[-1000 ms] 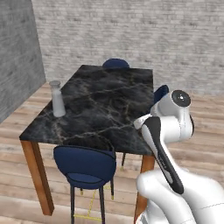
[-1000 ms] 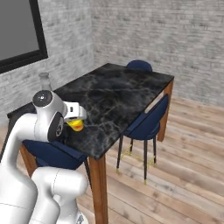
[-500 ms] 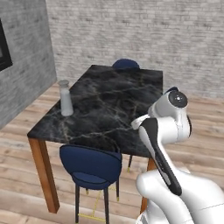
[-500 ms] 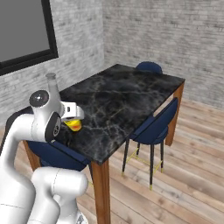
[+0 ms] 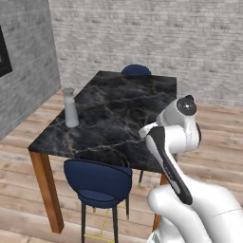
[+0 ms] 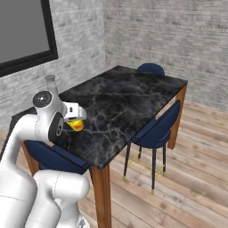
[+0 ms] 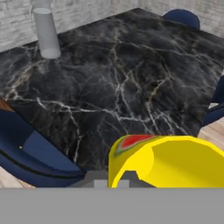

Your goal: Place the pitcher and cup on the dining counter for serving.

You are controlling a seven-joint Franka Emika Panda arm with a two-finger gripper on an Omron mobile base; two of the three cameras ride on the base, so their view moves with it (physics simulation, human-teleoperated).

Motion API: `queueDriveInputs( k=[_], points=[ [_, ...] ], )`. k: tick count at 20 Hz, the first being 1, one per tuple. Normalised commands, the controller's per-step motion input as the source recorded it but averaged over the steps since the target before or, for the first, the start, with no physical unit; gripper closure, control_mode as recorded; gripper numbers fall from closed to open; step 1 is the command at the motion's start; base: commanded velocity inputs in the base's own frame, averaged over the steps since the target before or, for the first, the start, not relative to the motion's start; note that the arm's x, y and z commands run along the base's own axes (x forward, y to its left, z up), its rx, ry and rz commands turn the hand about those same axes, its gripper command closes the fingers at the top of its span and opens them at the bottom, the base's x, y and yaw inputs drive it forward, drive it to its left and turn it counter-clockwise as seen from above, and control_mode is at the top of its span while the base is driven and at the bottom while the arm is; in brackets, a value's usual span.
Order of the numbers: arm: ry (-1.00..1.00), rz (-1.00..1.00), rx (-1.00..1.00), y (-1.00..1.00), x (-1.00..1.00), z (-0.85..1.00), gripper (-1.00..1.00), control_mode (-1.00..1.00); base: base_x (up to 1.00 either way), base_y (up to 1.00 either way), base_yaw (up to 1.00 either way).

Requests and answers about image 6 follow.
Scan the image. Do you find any blue chair with black legs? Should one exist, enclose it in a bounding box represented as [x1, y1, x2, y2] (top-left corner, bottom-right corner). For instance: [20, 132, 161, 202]
[24, 140, 92, 176]
[122, 99, 182, 196]
[136, 62, 166, 77]

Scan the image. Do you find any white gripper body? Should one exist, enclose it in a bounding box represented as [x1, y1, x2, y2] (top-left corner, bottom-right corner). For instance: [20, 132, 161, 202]
[73, 102, 88, 122]

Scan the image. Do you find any black marble dining table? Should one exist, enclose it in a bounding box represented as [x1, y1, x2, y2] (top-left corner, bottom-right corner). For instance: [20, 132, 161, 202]
[10, 65, 189, 228]

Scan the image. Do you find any black framed window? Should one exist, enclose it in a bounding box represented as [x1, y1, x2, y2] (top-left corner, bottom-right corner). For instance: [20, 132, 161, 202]
[0, 0, 60, 78]

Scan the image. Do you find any yellow cup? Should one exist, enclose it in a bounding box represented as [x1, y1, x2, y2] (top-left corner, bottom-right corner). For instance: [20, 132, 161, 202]
[65, 118, 86, 133]

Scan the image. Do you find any clear glass pitcher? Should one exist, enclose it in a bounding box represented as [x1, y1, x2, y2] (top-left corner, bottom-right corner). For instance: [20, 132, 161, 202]
[44, 74, 60, 98]

